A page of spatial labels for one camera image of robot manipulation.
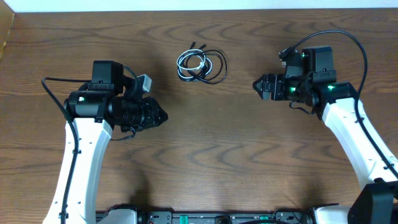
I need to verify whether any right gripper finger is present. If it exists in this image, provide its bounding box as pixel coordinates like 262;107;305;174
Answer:
252;81;264;100
253;75;265;86

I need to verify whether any white usb cable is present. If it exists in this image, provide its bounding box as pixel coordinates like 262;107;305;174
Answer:
176;49;213;82

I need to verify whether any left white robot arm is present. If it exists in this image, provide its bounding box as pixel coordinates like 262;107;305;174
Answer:
44;90;168;223

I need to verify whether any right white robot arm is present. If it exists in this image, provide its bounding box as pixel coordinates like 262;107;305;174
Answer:
253;72;397;223

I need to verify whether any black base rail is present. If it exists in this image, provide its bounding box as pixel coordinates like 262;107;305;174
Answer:
96;204;314;224

